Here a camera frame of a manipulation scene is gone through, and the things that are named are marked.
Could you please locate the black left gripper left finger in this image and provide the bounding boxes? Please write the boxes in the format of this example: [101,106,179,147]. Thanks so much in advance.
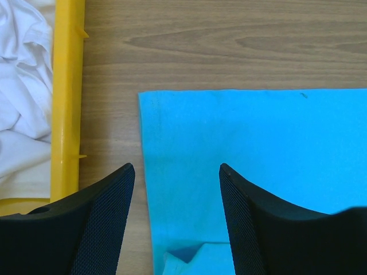
[1,163,135,274]

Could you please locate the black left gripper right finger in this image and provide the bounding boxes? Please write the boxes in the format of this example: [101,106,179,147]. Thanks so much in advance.
[219,164,366,274]

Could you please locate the cyan blue t-shirt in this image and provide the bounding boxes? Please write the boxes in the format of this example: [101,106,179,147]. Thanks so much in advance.
[139,88,366,274]

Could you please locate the yellow plastic bin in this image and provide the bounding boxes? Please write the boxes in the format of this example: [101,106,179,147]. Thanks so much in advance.
[1,1,88,215]

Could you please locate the crumpled white t-shirt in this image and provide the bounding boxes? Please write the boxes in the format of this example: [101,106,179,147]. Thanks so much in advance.
[1,1,56,199]

